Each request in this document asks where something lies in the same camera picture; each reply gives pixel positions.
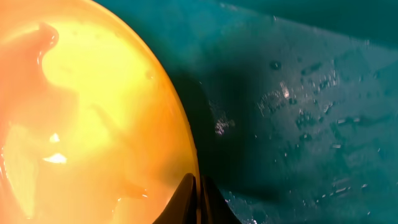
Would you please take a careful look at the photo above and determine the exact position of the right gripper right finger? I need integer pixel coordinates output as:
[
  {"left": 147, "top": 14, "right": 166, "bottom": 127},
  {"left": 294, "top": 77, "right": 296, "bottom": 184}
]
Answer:
[{"left": 200, "top": 176, "right": 241, "bottom": 224}]

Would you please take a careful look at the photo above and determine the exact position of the yellow-green plastic plate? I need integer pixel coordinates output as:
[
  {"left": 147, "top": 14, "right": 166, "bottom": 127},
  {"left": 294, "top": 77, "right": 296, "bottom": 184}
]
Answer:
[{"left": 1, "top": 1, "right": 198, "bottom": 223}]

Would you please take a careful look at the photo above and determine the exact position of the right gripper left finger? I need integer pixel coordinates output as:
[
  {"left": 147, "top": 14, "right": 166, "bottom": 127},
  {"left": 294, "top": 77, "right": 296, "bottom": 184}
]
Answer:
[{"left": 153, "top": 173, "right": 197, "bottom": 224}]

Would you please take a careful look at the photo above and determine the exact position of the teal plastic serving tray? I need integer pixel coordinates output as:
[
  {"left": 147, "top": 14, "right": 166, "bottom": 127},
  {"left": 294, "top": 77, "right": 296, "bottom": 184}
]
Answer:
[{"left": 101, "top": 0, "right": 397, "bottom": 223}]

